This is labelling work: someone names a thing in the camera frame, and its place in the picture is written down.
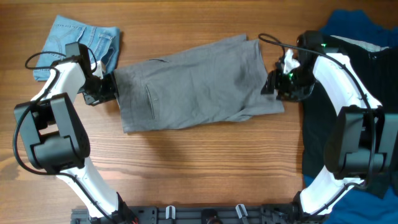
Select blue shirt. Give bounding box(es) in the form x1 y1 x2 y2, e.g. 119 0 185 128
302 10 397 223

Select light grey garment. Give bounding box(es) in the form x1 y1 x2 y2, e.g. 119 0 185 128
333 35 389 52

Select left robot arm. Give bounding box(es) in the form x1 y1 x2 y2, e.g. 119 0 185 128
12 42 134 223

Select black garment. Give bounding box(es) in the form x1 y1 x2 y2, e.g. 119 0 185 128
298 32 398 200

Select right black cable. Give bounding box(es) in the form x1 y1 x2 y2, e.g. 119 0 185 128
257 32 377 218

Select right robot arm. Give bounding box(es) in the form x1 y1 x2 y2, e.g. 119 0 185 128
258 30 397 222

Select grey cotton shorts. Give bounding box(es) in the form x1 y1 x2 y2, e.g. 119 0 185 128
114 34 284 133

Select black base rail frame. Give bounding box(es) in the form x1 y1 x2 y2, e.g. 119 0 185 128
70 203 312 224

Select folded blue denim jeans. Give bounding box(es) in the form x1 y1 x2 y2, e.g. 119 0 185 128
37 16 121 73

